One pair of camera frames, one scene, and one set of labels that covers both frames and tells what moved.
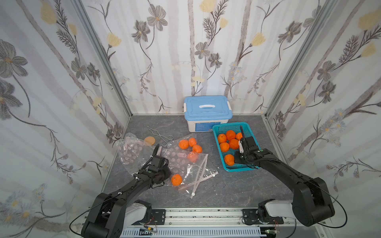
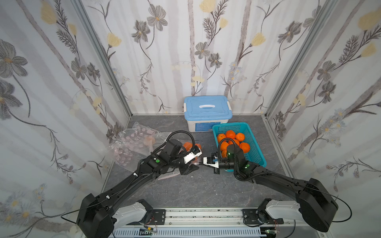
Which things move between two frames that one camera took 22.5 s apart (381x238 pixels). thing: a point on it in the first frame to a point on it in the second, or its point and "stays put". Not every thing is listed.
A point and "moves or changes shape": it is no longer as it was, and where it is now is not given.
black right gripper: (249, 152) to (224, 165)
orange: (238, 136) stays put
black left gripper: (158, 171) to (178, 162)
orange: (230, 134) stays put
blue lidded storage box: (201, 112) stays put
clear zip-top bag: (134, 153) moves or changes shape
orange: (224, 147) stays put
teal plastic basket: (236, 128) stays put
